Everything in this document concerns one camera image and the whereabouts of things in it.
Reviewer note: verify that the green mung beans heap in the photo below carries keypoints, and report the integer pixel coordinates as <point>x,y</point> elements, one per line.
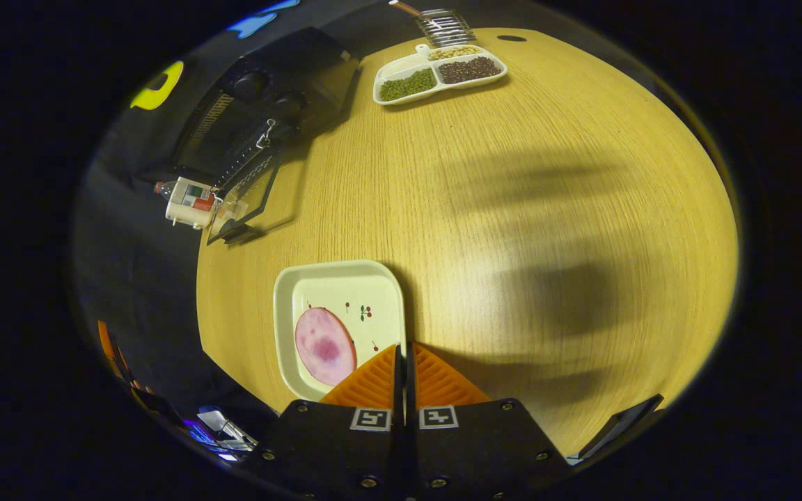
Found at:
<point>408,85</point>

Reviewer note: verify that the black backdrop cloth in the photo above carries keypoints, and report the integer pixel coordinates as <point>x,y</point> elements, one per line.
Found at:
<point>129,278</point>

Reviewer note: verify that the pale soybeans heap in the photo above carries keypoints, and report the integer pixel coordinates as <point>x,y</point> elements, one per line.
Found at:
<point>453,52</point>

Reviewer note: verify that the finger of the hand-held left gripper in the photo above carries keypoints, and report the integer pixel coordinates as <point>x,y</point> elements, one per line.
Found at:
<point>107,344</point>

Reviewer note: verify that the dark red beans heap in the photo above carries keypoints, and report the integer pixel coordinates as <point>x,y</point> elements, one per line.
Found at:
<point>470,69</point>

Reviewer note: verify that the white toaster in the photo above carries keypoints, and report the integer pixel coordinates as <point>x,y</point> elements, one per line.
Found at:
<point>182,205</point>

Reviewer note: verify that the white divided dish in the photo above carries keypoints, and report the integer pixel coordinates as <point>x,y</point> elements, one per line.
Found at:
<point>401,68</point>

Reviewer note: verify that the cream square plate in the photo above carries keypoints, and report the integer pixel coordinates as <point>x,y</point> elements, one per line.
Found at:
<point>373,292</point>

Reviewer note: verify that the pink ham slice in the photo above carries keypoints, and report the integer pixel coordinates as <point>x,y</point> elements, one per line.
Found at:
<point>324,348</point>

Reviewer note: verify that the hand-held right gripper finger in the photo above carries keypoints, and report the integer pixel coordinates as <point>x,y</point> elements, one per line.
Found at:
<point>411,445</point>
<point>398,445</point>

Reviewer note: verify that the black electric oven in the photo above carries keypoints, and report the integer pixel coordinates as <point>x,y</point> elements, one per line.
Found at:
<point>248,83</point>

